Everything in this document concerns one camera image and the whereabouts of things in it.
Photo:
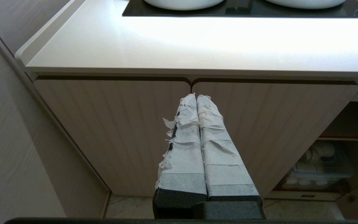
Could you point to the black glass cooktop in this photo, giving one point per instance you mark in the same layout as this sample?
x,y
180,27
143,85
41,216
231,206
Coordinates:
x,y
247,8

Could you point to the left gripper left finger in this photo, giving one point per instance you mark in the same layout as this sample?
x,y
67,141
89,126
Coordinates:
x,y
183,161

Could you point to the beige ribbed cabinet door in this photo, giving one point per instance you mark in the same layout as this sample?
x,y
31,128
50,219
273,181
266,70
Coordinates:
x,y
117,133
278,130

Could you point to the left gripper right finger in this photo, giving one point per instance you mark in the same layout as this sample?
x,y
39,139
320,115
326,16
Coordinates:
x,y
225,165

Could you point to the clear plastic storage container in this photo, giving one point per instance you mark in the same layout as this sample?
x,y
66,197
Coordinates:
x,y
320,168

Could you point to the white round pot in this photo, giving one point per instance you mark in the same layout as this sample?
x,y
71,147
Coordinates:
x,y
305,3
183,4

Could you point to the white kitchen counter cabinet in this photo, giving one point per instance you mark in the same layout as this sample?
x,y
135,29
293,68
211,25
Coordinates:
x,y
172,46

